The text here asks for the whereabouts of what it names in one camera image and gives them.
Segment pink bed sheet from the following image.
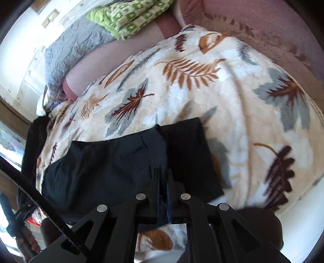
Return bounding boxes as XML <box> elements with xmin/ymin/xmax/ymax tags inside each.
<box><xmin>62</xmin><ymin>1</ymin><xmax>323</xmax><ymax>106</ymax></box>

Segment grey quilted blanket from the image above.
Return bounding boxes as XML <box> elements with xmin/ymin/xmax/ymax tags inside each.
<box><xmin>44</xmin><ymin>16</ymin><xmax>115</xmax><ymax>97</ymax></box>

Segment green white patterned quilt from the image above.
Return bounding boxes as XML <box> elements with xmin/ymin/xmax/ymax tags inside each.
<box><xmin>86</xmin><ymin>0</ymin><xmax>173</xmax><ymax>40</ymax></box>

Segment black pants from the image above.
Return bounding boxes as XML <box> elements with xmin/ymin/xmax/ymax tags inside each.
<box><xmin>21</xmin><ymin>115</ymin><xmax>225</xmax><ymax>228</ymax></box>

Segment leaf pattern fleece blanket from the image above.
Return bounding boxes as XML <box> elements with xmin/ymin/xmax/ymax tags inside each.
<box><xmin>36</xmin><ymin>27</ymin><xmax>323</xmax><ymax>253</ymax></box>

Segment black strap cable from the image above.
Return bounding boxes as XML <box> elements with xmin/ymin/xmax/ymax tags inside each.
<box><xmin>0</xmin><ymin>155</ymin><xmax>92</xmax><ymax>256</ymax></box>

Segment person's left hand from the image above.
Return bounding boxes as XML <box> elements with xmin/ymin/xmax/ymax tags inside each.
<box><xmin>15</xmin><ymin>218</ymin><xmax>62</xmax><ymax>262</ymax></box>

